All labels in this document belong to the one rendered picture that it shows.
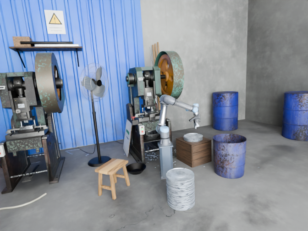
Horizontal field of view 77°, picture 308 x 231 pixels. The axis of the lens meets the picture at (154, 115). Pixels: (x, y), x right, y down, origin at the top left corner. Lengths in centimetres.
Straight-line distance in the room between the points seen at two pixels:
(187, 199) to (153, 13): 380
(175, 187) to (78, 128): 276
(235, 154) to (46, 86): 245
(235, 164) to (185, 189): 88
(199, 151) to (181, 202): 106
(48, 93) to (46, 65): 34
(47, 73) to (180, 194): 205
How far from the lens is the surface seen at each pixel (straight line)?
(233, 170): 272
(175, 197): 210
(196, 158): 298
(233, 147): 259
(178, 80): 301
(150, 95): 317
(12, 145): 308
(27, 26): 436
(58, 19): 431
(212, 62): 531
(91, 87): 298
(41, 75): 271
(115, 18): 443
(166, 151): 256
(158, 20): 474
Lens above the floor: 131
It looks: 11 degrees down
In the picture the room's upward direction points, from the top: 4 degrees counter-clockwise
